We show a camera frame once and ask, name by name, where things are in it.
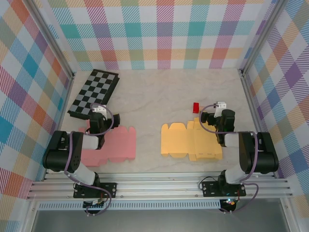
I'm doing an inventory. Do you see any aluminium frame post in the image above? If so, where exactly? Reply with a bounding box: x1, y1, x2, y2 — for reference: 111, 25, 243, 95
238, 0, 290, 76
25, 0, 76, 79

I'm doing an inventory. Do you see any aluminium mounting rail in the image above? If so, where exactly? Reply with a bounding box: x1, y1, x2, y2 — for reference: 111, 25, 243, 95
26, 171, 294, 201

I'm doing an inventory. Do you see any aluminium side rail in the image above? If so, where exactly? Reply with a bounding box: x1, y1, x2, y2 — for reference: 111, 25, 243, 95
239, 69, 278, 179
42, 72, 76, 182

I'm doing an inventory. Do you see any pink paper box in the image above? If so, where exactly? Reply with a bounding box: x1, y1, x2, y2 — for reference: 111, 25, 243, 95
78, 125, 137, 167

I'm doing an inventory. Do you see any grey metal panel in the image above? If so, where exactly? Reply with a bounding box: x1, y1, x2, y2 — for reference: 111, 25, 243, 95
31, 209, 290, 232

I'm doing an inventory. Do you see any black grey chessboard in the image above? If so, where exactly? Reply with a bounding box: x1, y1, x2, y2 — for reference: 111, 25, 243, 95
67, 69, 121, 121

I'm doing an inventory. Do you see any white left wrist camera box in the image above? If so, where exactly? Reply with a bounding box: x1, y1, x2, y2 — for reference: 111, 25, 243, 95
92, 105, 107, 119

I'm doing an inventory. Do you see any orange paper box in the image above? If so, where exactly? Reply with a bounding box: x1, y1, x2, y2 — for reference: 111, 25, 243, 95
160, 117, 224, 162

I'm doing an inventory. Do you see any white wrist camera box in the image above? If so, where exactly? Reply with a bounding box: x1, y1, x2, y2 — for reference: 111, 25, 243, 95
215, 101, 228, 117
92, 105, 107, 119

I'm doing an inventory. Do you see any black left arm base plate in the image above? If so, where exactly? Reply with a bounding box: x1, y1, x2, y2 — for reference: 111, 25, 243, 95
73, 182, 118, 199

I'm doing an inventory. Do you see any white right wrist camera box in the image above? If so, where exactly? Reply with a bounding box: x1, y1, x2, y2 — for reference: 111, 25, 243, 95
215, 101, 228, 117

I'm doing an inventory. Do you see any slotted white cable duct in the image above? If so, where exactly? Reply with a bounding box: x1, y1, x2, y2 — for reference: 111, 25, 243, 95
38, 202, 222, 211

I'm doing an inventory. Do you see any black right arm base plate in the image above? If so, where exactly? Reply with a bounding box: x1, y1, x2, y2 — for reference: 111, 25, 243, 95
201, 181, 247, 198

